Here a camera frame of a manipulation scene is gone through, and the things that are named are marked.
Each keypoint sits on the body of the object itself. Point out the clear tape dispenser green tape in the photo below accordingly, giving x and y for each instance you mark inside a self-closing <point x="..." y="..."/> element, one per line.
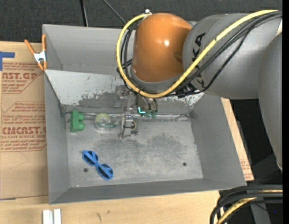
<point x="102" y="121"/>

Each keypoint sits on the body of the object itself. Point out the blue sunglasses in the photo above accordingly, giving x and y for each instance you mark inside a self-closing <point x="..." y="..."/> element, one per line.
<point x="97" y="164"/>

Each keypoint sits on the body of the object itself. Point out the brown cardboard board red print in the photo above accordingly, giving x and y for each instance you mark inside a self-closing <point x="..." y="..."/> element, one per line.
<point x="23" y="115"/>

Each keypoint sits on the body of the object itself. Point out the black cylinder on white bracket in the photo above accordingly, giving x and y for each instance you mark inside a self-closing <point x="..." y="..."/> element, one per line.
<point x="184" y="90"/>

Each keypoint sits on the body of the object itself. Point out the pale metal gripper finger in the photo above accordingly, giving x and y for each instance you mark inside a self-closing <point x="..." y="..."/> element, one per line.
<point x="127" y="125"/>
<point x="122" y="93"/>

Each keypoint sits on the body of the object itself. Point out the green toy block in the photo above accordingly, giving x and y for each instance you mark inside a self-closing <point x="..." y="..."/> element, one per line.
<point x="77" y="121"/>

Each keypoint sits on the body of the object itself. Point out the grey metal bin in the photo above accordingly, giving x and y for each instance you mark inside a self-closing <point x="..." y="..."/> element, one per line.
<point x="144" y="153"/>

